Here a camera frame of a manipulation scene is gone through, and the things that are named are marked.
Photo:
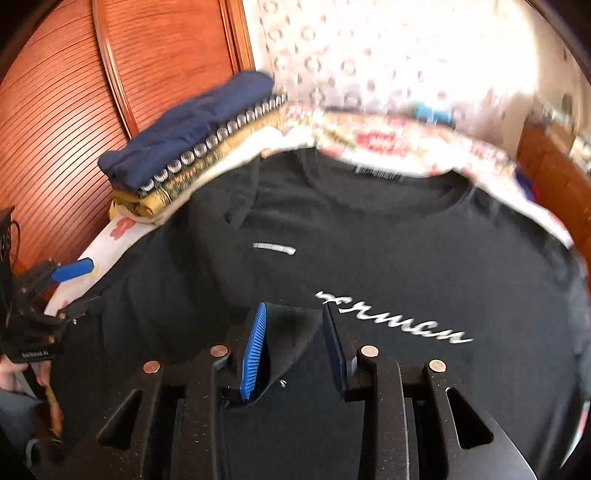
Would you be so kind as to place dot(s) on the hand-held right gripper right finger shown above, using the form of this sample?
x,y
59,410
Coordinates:
x,y
334,350

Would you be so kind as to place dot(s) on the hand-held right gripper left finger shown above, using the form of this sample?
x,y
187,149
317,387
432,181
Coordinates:
x,y
254,350

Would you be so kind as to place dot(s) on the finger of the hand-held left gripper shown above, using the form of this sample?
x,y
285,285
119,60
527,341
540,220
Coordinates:
x,y
69,313
74,270

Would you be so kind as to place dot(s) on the black t-shirt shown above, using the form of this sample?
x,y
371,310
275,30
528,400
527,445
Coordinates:
x,y
369,249

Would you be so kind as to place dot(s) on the person's left hand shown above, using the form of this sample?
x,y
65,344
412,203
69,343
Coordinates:
x,y
9,376

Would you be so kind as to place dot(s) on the white flowered bed sheet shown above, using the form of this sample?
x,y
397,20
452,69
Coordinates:
x,y
111,244

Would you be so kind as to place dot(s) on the person's jeans leg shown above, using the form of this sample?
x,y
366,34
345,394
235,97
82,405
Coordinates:
x,y
18,420

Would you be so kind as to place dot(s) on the folded yellow garment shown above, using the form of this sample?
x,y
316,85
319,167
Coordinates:
x,y
157,201

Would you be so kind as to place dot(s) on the folded navy garment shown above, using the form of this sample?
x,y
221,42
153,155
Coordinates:
x,y
184,124

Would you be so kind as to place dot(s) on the folded black white patterned garment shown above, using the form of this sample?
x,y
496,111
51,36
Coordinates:
x,y
217,141

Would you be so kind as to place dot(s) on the floral blanket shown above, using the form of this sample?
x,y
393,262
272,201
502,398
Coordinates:
x,y
406,143

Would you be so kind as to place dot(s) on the blue toy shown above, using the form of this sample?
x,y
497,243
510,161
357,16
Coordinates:
x,y
431,113

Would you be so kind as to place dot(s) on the wooden cabinet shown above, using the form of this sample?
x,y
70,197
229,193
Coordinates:
x,y
558,175

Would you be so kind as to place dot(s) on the sheer circle patterned curtain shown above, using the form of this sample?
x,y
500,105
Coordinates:
x,y
392,50

